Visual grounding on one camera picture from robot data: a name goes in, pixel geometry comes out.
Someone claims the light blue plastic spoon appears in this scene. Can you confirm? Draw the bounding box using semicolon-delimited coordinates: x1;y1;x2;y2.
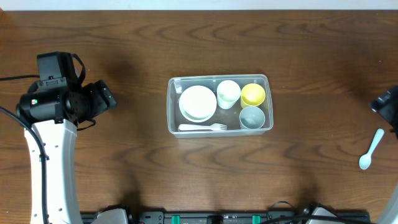
358;128;385;170

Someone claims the yellow plastic cup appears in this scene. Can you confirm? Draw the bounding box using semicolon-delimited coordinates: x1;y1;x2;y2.
241;83;266;108

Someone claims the grey plastic cup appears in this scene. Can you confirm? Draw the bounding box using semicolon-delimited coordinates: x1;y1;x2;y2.
239;106;266;129

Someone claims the white plastic bowl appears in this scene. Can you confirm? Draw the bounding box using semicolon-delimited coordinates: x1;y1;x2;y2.
178;85;217;123

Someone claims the white plastic cup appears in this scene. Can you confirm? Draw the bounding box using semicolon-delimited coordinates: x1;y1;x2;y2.
216;80;241;110

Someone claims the white plastic fork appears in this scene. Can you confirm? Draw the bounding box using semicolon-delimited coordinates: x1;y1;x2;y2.
178;123;227;131

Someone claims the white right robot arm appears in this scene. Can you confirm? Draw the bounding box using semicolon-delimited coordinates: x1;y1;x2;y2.
369;85;397;224

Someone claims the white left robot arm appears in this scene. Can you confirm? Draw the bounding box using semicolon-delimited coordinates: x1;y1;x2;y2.
16;52;117;223

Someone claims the clear plastic storage container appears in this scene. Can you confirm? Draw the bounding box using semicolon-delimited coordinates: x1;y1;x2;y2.
167;74;274;138

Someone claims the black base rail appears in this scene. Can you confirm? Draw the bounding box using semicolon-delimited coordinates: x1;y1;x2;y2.
81;201;371;224

